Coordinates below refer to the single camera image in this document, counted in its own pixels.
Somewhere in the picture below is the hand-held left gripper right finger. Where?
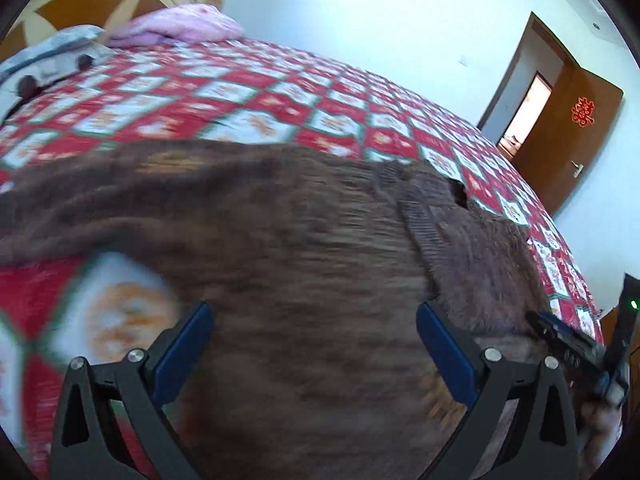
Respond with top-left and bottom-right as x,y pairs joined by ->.
416,301 -> 581,480

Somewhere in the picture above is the brown door frame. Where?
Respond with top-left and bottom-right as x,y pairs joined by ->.
477,11 -> 577,146

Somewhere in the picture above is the red paper door decoration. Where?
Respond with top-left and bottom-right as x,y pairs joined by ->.
571,97 -> 595,128

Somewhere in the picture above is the person's right hand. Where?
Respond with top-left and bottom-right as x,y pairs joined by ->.
575,394 -> 627,466

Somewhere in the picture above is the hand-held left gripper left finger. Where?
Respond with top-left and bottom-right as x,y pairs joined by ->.
50,301 -> 216,480

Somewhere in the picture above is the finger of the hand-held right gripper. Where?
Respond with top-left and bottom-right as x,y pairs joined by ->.
525,311 -> 608,377

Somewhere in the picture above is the blue grey plush pillow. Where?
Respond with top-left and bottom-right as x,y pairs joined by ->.
0,25 -> 118,126

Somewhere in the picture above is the brown wooden door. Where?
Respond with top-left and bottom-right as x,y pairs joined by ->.
510,62 -> 625,216

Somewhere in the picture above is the pink quilt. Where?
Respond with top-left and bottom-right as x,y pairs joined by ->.
107,4 -> 246,48

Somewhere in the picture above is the brown knit sweater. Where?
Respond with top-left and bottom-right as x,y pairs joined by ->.
0,139 -> 556,480

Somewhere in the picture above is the red checked printed bedspread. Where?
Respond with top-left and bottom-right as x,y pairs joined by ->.
0,37 -> 606,480

